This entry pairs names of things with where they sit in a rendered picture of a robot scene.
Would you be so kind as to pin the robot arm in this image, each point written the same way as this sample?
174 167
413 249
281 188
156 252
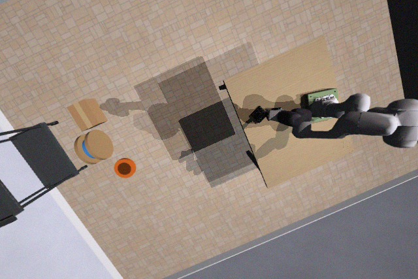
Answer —
398 125

